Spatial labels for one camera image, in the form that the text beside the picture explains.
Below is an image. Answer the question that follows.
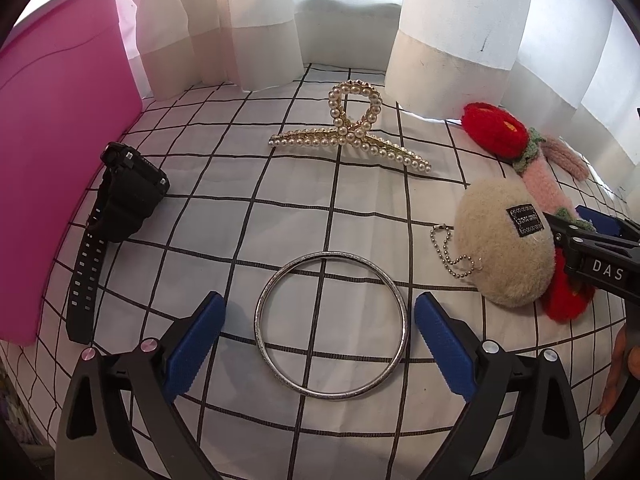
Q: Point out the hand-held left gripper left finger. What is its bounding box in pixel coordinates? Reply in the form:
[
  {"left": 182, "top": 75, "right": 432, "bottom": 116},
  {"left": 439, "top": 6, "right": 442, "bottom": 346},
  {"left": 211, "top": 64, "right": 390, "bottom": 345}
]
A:
[{"left": 55, "top": 291, "right": 227, "bottom": 480}]

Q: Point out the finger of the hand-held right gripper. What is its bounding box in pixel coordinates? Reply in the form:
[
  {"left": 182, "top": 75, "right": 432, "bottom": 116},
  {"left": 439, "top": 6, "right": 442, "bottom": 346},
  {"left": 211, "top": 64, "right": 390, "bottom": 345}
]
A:
[
  {"left": 542, "top": 211, "right": 640, "bottom": 306},
  {"left": 575, "top": 205, "right": 640, "bottom": 245}
]

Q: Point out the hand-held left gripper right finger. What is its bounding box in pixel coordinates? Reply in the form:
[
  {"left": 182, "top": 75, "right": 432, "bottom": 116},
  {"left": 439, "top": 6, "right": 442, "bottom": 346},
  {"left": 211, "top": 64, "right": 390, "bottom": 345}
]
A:
[{"left": 414, "top": 291, "right": 586, "bottom": 480}]

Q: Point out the silver metal bangle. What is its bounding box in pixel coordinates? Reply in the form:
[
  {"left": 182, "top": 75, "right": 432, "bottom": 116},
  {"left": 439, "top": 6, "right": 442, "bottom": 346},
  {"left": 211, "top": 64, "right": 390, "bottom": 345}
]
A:
[{"left": 254, "top": 251, "right": 410, "bottom": 402}]

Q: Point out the black digital wristwatch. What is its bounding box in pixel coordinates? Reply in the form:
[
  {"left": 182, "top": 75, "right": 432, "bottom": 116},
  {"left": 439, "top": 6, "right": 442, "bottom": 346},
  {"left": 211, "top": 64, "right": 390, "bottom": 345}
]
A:
[{"left": 66, "top": 142, "right": 171, "bottom": 346}]

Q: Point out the pink plastic tub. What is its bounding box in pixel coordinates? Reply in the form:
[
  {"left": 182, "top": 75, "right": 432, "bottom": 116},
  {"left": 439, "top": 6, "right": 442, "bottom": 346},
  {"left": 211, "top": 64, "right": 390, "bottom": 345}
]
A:
[{"left": 0, "top": 0, "right": 144, "bottom": 346}]

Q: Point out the pearl hair claw clip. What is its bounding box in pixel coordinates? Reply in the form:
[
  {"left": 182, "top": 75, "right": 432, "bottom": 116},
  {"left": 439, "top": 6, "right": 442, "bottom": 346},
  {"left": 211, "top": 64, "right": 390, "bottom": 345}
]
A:
[{"left": 268, "top": 80, "right": 433, "bottom": 177}]

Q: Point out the person's right hand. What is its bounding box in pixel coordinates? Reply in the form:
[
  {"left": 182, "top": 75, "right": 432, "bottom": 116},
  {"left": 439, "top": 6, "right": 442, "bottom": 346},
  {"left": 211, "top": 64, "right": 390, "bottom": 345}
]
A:
[{"left": 596, "top": 327, "right": 632, "bottom": 417}]

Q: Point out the white curtain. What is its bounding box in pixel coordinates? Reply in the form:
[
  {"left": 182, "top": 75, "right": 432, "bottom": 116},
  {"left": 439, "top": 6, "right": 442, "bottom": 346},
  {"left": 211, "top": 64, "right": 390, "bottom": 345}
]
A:
[{"left": 115, "top": 0, "right": 640, "bottom": 196}]

